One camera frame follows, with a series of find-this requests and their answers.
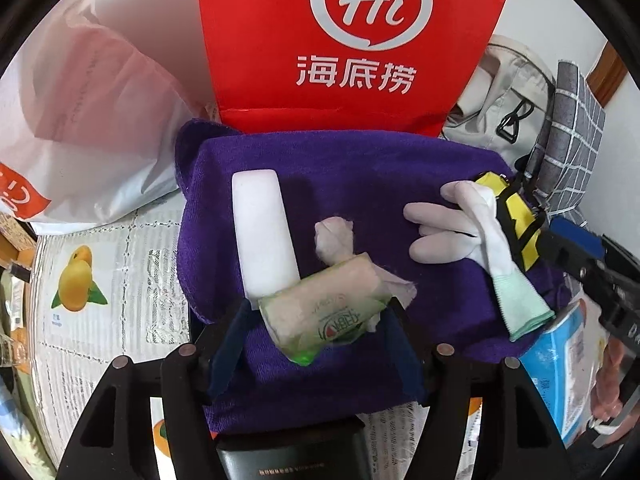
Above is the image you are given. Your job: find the yellow pouch with black straps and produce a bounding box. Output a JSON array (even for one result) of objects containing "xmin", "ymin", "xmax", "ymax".
[{"xmin": 472, "ymin": 170, "xmax": 548, "ymax": 271}]

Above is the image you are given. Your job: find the wooden nightstand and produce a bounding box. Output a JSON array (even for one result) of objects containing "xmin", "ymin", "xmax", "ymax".
[{"xmin": 0, "ymin": 210, "xmax": 38, "ymax": 273}]

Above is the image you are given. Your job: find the white glove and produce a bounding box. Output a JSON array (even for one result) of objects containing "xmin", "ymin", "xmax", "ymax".
[{"xmin": 402, "ymin": 180, "xmax": 556, "ymax": 343}]

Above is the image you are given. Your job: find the purple towel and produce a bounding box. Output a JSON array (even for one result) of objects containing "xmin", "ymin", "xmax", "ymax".
[{"xmin": 175, "ymin": 119, "xmax": 571, "ymax": 436}]

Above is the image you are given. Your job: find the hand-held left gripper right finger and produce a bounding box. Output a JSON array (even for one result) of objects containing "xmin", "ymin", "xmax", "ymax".
[{"xmin": 375, "ymin": 297, "xmax": 576, "ymax": 480}]

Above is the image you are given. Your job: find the green tissue pack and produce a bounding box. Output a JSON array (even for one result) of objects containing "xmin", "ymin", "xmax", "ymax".
[{"xmin": 258, "ymin": 254, "xmax": 391, "ymax": 366}]

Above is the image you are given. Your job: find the white plastic shopping bag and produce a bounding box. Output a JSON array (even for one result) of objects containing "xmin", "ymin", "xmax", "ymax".
[{"xmin": 0, "ymin": 0, "xmax": 221, "ymax": 223}]

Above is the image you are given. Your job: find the white foam block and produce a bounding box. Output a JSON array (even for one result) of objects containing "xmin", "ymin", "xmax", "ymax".
[{"xmin": 231, "ymin": 170, "xmax": 301, "ymax": 298}]

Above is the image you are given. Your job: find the red paper bag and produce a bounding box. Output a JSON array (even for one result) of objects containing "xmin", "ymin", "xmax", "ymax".
[{"xmin": 194, "ymin": 0, "xmax": 521, "ymax": 137}]

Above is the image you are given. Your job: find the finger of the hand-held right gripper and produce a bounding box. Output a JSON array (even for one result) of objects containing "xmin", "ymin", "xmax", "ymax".
[
  {"xmin": 536, "ymin": 232, "xmax": 608, "ymax": 291},
  {"xmin": 550, "ymin": 216, "xmax": 606, "ymax": 261}
]

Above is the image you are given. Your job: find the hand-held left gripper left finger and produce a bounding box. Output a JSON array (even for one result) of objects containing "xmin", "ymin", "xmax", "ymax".
[{"xmin": 55, "ymin": 297, "xmax": 261, "ymax": 480}]

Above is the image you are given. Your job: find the beige backpack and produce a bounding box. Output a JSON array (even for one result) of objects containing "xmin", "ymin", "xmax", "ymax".
[{"xmin": 442, "ymin": 35, "xmax": 558, "ymax": 161}]

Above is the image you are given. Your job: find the person's right hand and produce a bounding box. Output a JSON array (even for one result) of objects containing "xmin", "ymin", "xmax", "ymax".
[{"xmin": 591, "ymin": 332, "xmax": 626, "ymax": 423}]

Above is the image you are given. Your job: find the wooden door frame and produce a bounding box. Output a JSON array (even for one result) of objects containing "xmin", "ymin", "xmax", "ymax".
[{"xmin": 587, "ymin": 40, "xmax": 628, "ymax": 111}]

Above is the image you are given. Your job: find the white tissue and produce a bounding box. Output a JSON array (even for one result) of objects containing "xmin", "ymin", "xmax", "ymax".
[{"xmin": 314, "ymin": 216, "xmax": 418, "ymax": 333}]

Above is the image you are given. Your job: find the blue tissue pack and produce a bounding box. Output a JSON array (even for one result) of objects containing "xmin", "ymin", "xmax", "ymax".
[{"xmin": 517, "ymin": 300, "xmax": 611, "ymax": 448}]

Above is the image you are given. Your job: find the dark box with gold end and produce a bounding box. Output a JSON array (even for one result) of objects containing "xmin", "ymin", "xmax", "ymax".
[{"xmin": 215, "ymin": 417, "xmax": 381, "ymax": 480}]

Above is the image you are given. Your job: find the grey checked cloth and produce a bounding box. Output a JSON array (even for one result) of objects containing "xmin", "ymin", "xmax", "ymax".
[{"xmin": 525, "ymin": 60, "xmax": 607, "ymax": 221}]

